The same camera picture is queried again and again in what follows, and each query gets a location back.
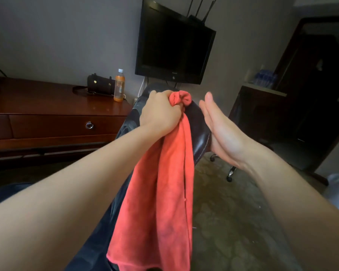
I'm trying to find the person's right hand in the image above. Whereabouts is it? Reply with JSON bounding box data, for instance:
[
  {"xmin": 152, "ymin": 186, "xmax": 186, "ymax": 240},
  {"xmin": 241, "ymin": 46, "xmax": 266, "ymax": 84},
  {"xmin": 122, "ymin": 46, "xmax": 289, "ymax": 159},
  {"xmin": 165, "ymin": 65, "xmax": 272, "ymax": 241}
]
[{"xmin": 199, "ymin": 91, "xmax": 258, "ymax": 167}]

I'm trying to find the person's left hand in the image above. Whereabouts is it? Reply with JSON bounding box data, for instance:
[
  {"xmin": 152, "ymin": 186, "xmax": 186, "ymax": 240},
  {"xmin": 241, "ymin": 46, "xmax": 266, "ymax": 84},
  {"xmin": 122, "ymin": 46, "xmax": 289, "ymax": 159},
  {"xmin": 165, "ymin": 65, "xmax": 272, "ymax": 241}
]
[{"xmin": 140, "ymin": 90, "xmax": 185, "ymax": 136}]

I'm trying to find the red microfibre cloth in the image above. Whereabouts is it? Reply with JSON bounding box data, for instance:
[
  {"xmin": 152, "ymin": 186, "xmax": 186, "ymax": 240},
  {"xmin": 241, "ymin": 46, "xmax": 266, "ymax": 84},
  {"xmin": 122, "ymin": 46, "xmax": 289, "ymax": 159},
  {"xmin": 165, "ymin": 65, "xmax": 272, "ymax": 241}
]
[{"xmin": 106, "ymin": 90, "xmax": 195, "ymax": 271}]

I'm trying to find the person's right forearm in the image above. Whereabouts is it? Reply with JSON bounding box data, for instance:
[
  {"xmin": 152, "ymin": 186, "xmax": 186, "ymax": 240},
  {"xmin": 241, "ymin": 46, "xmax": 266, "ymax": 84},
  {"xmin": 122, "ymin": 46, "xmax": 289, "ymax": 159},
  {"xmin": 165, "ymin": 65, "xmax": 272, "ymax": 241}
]
[{"xmin": 237, "ymin": 138, "xmax": 339, "ymax": 271}]

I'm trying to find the person's left forearm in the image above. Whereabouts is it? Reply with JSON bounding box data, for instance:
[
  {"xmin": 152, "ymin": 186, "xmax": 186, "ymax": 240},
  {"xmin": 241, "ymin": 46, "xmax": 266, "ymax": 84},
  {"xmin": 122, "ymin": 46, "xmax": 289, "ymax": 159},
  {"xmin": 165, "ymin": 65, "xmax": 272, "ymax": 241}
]
[{"xmin": 0, "ymin": 122, "xmax": 165, "ymax": 271}]

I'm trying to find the black leather office chair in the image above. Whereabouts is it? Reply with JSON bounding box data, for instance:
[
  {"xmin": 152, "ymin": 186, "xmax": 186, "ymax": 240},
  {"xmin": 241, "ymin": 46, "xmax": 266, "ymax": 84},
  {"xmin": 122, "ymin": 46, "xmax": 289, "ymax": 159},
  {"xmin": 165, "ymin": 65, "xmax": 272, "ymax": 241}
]
[{"xmin": 116, "ymin": 83, "xmax": 238, "ymax": 183}]

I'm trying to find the orange drink bottle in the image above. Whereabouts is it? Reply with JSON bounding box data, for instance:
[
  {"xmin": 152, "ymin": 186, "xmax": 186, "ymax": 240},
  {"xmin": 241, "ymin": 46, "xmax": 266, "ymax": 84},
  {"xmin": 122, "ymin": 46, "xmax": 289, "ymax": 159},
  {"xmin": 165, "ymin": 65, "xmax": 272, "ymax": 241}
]
[{"xmin": 114, "ymin": 69, "xmax": 125, "ymax": 103}]

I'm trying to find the dark cabinet with pale top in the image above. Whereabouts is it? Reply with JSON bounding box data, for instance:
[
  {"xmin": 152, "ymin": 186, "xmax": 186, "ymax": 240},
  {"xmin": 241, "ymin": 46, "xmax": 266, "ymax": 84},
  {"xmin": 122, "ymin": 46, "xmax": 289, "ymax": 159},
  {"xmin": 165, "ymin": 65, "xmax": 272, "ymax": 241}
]
[{"xmin": 229, "ymin": 83, "xmax": 288, "ymax": 145}]

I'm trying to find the black flat screen television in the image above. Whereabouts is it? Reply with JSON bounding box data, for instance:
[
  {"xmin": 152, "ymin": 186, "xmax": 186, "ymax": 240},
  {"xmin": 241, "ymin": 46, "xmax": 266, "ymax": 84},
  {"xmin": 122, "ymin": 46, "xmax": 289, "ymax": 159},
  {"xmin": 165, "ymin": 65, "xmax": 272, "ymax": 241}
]
[{"xmin": 135, "ymin": 0, "xmax": 216, "ymax": 85}]

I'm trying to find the pack of clear water bottles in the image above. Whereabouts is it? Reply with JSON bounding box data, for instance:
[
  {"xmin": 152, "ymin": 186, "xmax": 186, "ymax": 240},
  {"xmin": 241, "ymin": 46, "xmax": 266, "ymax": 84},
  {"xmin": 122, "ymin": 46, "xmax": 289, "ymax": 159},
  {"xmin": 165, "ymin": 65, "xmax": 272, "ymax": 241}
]
[{"xmin": 253, "ymin": 69, "xmax": 278, "ymax": 89}]

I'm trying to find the black router with antennas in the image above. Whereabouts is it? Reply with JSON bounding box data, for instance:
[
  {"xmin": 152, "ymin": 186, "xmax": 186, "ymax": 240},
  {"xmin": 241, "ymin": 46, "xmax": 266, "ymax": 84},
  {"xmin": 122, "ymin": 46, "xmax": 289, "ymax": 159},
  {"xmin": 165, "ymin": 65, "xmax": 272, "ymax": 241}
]
[{"xmin": 186, "ymin": 0, "xmax": 219, "ymax": 26}]

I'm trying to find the dark wooden wardrobe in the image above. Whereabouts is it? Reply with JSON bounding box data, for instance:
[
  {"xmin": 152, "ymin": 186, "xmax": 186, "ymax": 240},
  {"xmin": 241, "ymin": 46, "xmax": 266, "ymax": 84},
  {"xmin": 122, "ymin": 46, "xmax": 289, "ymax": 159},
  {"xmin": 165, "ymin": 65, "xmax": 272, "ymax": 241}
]
[{"xmin": 272, "ymin": 15, "xmax": 339, "ymax": 173}]

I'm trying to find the wooden desk drawer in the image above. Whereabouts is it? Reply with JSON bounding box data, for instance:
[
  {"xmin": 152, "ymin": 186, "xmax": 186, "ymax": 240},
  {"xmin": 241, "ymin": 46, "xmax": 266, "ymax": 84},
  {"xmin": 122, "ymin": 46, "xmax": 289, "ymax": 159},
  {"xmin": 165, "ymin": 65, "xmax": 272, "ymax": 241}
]
[{"xmin": 9, "ymin": 114, "xmax": 128, "ymax": 139}]

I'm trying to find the reddish brown wooden desk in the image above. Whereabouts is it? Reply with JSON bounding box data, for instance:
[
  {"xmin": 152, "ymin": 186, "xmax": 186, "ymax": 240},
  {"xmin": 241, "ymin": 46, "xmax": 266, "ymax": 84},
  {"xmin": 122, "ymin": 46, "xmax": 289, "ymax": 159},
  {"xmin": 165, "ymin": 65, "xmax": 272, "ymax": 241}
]
[{"xmin": 0, "ymin": 77, "xmax": 133, "ymax": 167}]

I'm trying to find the white cable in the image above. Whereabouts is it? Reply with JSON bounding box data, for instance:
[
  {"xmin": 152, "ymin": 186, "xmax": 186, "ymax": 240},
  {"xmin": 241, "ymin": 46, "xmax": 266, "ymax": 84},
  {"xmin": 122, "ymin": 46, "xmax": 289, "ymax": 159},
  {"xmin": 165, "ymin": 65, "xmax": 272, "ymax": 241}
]
[{"xmin": 137, "ymin": 77, "xmax": 147, "ymax": 100}]

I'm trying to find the black handbag with strap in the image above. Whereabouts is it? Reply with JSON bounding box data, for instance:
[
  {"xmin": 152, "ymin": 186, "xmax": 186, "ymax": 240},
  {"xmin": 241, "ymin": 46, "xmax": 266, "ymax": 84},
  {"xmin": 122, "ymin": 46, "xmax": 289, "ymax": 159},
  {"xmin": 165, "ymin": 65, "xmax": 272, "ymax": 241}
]
[{"xmin": 72, "ymin": 73, "xmax": 116, "ymax": 97}]

